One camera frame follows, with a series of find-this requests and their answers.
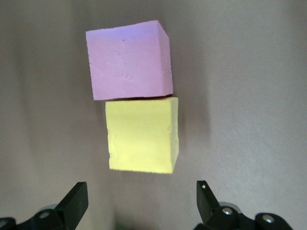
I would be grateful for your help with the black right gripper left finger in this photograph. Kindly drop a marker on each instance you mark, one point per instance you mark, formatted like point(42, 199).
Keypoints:
point(72, 206)

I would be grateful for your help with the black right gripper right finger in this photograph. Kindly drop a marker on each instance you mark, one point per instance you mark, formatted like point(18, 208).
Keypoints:
point(208, 210)

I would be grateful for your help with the yellow foam cube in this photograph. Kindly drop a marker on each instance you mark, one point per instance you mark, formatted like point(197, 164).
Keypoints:
point(141, 136)

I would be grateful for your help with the pink foam cube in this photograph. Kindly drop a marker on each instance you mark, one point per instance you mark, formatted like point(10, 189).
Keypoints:
point(127, 62)

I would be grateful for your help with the brown table cover sheet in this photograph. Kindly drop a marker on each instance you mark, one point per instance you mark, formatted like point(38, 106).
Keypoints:
point(239, 95)

